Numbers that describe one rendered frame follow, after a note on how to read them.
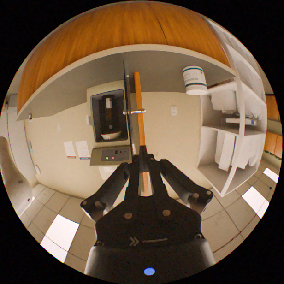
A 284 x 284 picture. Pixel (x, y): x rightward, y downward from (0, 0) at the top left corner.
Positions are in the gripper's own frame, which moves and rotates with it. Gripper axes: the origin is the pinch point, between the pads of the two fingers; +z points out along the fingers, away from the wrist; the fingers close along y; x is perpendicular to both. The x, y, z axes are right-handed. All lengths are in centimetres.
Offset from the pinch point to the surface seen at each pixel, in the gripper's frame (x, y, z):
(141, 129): 1.0, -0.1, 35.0
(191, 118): 5, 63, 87
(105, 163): -18.2, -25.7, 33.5
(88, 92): 33, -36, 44
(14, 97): 125, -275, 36
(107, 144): -8, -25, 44
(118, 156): -15.3, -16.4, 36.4
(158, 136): -15, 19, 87
